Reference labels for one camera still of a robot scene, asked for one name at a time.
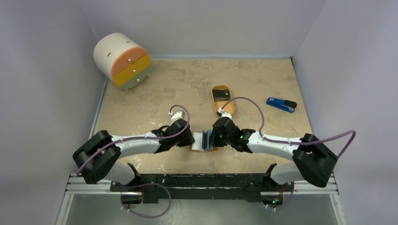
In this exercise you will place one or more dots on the black credit card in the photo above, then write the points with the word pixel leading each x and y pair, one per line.
pixel 221 95

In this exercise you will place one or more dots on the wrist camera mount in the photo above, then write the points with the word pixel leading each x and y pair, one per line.
pixel 175 116
pixel 223 113

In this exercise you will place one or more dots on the orange oval tray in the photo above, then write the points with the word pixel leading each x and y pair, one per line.
pixel 226 105

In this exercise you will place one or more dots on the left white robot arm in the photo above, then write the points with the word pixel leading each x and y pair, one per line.
pixel 99 157

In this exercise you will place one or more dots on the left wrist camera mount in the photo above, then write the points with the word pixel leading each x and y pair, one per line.
pixel 175 116

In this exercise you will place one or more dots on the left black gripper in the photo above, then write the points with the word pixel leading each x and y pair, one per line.
pixel 188 141

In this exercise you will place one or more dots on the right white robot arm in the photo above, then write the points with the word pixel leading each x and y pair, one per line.
pixel 310 160

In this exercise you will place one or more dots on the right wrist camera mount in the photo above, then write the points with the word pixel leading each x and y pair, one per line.
pixel 223 113

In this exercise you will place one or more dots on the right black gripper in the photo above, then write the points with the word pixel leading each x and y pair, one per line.
pixel 216 135

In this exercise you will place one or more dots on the blue black stapler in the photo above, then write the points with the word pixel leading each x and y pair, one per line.
pixel 282 104

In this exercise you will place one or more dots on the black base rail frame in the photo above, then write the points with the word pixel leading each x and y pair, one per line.
pixel 251 187

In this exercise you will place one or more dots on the white round mini drawer chest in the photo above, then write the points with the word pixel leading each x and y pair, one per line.
pixel 123 61

